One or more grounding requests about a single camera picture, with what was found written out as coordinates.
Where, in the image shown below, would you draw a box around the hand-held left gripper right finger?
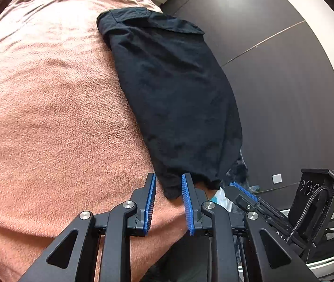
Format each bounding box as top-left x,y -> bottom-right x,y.
181,173 -> 314,282

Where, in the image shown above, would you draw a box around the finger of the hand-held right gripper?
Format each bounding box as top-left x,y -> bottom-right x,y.
225,182 -> 291,233

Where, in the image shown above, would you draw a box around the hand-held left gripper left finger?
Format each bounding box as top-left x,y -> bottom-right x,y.
17,173 -> 157,282

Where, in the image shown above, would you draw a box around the black pants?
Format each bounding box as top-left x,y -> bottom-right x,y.
96,7 -> 243,200

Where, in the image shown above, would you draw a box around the grey fuzzy slipper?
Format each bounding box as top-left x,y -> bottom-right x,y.
224,153 -> 251,194

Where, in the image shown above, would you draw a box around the brown blanket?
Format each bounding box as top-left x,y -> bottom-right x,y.
0,0 -> 214,282

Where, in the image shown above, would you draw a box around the black braided cable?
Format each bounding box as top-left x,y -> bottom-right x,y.
287,186 -> 330,243

